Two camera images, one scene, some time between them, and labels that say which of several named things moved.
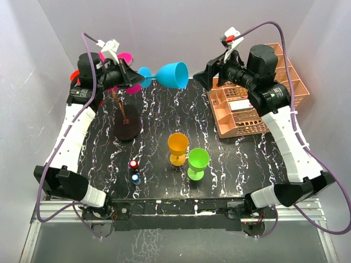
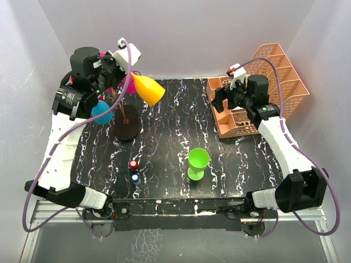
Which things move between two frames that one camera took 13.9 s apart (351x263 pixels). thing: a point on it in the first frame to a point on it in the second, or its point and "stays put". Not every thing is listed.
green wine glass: (198, 160) stays put
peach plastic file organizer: (239, 123) stays put
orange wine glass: (177, 143) to (149, 91)
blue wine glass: (175, 74) to (101, 107)
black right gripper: (214, 67) to (226, 93)
